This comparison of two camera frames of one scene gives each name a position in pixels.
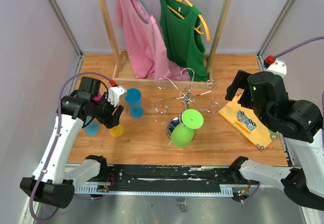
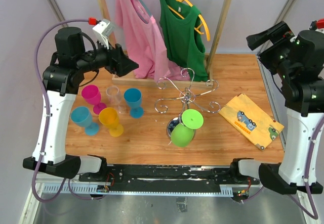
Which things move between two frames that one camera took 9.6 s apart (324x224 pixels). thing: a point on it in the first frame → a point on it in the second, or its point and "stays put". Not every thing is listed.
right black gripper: x=240 y=80 → x=277 y=32
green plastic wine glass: x=182 y=134 stays put
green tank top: x=180 y=21 stays put
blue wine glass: x=133 y=96 stays put
